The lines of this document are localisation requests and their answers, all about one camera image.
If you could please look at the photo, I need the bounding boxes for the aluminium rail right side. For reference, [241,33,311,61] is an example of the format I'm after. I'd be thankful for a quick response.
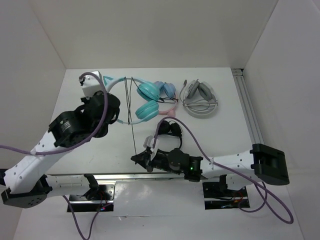
[231,68,265,144]

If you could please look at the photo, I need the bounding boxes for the pink blue cat-ear headphones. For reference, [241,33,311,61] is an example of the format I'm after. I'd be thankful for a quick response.
[154,81,178,117]

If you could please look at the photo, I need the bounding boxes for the grey white headset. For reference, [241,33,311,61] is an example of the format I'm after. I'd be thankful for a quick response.
[179,79,219,119]

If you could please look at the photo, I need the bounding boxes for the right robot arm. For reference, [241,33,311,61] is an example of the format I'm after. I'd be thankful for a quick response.
[130,143,290,196]

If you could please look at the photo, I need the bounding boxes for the aluminium rail front edge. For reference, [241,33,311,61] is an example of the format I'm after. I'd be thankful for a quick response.
[47,172,221,181]

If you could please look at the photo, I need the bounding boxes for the black headphone audio cable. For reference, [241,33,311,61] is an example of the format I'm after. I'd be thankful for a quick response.
[123,76,138,157]

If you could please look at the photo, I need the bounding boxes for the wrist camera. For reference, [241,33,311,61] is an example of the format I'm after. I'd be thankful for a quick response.
[78,70,103,99]
[143,135,159,161]

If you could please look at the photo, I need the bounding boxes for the small black headphones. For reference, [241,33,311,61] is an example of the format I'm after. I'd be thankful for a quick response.
[156,120,183,150]

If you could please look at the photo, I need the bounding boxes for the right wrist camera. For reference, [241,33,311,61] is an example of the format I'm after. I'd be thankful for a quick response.
[143,135,159,161]

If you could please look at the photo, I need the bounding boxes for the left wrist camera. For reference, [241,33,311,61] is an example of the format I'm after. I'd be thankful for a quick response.
[78,70,103,99]

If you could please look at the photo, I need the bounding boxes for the teal cat-ear headphones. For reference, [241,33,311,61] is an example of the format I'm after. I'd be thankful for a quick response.
[102,76,160,125]

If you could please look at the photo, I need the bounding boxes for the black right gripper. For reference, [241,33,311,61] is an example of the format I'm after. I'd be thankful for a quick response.
[131,149,182,175]

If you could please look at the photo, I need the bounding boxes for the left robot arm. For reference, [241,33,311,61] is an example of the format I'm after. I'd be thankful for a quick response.
[0,93,121,209]

